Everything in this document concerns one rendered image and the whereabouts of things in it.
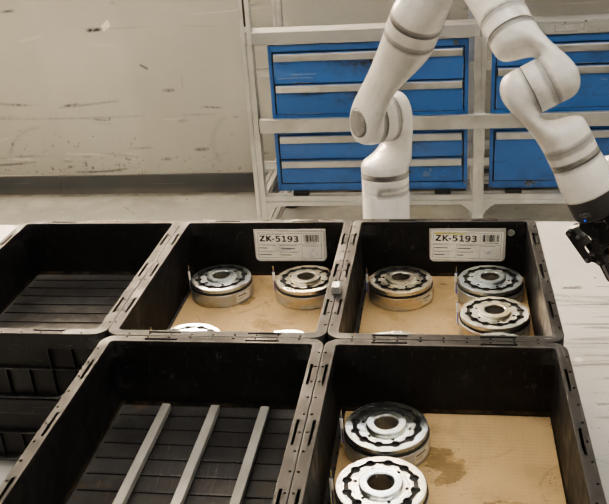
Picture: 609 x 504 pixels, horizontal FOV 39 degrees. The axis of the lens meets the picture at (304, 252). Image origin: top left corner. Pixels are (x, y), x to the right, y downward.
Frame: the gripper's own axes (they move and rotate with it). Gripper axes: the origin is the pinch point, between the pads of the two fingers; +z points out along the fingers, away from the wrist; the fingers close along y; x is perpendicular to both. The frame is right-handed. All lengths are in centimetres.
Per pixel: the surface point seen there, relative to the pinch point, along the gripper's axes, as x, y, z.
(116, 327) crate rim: -58, -33, -32
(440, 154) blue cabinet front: 120, -159, 14
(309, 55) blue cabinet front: 101, -173, -41
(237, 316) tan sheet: -37, -43, -20
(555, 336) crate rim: -24.2, 5.8, -6.1
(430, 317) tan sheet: -18.7, -22.9, -6.0
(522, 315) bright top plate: -13.4, -9.9, -2.2
